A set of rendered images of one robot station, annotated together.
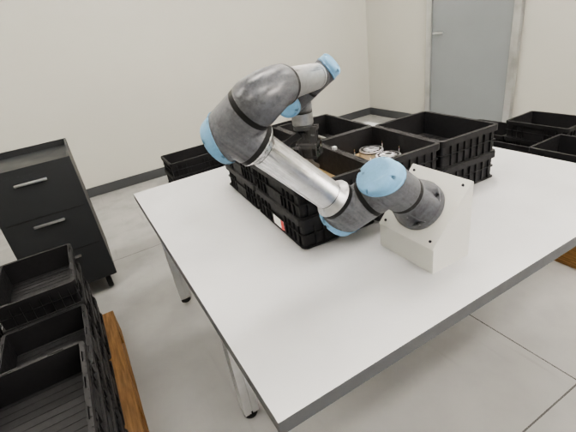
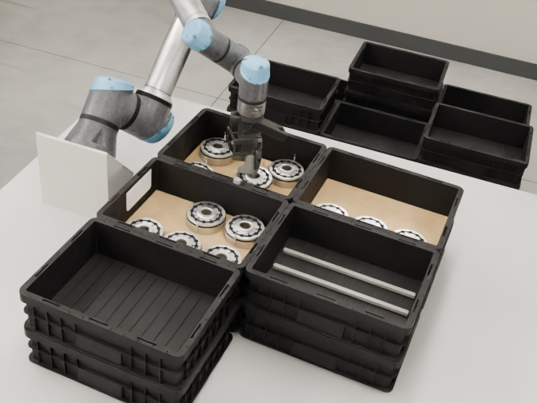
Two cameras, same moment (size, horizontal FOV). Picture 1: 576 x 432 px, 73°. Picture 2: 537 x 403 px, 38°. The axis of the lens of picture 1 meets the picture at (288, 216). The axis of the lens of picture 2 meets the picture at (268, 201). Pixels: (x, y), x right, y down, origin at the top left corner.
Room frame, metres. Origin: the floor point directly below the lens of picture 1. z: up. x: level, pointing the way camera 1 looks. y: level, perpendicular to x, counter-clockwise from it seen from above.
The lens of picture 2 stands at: (2.60, -1.41, 2.15)
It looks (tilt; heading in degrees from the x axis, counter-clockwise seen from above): 37 degrees down; 131
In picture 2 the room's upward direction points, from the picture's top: 7 degrees clockwise
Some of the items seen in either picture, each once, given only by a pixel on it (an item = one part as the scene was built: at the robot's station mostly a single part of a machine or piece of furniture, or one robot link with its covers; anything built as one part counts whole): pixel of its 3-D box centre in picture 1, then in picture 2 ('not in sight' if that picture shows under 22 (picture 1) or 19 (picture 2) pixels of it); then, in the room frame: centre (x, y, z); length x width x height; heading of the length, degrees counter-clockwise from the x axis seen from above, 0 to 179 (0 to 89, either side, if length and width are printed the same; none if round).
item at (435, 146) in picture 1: (374, 145); (194, 211); (1.46, -0.37, 0.92); 0.40 x 0.30 x 0.02; 22
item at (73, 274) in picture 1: (56, 313); (465, 177); (1.45, 1.10, 0.37); 0.40 x 0.30 x 0.45; 26
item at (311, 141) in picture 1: (307, 141); (246, 131); (1.36, -0.11, 1.00); 0.09 x 0.08 x 0.12; 64
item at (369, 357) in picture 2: not in sight; (334, 310); (1.83, -0.22, 0.76); 0.40 x 0.30 x 0.12; 22
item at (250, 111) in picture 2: (303, 119); (252, 105); (1.36, -0.10, 1.08); 0.08 x 0.08 x 0.05
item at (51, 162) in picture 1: (57, 223); not in sight; (2.32, 1.47, 0.45); 0.62 x 0.45 x 0.90; 26
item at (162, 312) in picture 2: (431, 139); (133, 301); (1.57, -0.65, 0.87); 0.40 x 0.30 x 0.11; 22
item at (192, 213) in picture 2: not in sight; (206, 213); (1.43, -0.31, 0.86); 0.10 x 0.10 x 0.01
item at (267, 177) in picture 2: not in sight; (254, 177); (1.39, -0.10, 0.87); 0.10 x 0.10 x 0.01
